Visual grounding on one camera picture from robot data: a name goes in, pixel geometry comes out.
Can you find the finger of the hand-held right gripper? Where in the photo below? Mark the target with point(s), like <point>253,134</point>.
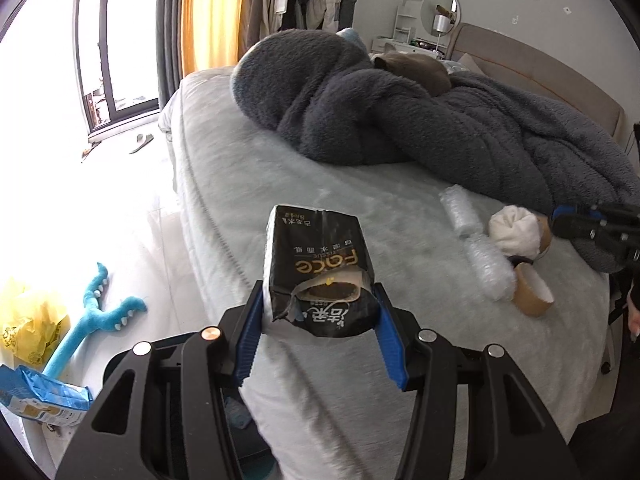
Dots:
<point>575,225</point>

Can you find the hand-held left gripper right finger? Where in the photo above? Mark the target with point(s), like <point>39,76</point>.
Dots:
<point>390,340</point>

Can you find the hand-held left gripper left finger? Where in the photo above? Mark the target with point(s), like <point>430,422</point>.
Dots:
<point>247,345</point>

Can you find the white cloth ball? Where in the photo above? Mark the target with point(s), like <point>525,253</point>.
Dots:
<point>515,230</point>

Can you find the black tissue pack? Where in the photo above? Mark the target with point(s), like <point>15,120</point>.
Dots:
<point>315,255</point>

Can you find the bubble wrap roll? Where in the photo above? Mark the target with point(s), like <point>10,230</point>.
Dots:
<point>492,270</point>
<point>460,212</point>

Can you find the person's right hand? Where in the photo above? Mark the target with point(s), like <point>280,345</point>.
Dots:
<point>635,320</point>

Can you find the brown cardboard tape roll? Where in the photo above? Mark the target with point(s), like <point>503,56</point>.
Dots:
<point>530,300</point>
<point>545,237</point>

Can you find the turquoise plush toy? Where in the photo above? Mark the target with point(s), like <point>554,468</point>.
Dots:
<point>95,320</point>

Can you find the beige padded headboard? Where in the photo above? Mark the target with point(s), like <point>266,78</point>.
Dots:
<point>540,70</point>

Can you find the dark grey fluffy blanket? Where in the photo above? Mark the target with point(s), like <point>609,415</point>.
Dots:
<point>400,120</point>

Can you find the blue snack packet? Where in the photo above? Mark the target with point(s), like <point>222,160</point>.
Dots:
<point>45,395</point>

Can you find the yellow plastic bag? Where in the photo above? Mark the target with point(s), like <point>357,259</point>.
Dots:
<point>30,315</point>

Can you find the grey-brown cat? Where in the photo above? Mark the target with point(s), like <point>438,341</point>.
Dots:
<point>415,70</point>

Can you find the person's dark clothing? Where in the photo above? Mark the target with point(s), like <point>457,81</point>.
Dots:
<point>610,450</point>

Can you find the grey slipper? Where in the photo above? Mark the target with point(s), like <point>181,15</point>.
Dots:
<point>142,142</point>

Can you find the round vanity mirror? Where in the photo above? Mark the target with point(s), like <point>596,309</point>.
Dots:
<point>440,10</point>

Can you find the white desktop shelf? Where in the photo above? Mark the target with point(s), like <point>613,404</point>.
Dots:
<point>407,20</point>

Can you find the light blue plush toy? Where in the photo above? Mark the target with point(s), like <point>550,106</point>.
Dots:
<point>350,36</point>

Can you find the dark grey curtain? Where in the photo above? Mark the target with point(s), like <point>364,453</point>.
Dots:
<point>170,25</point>

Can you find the yellow curtain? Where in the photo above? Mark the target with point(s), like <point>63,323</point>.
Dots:
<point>210,10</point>

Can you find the black framed window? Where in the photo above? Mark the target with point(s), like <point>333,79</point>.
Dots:
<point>107,35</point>

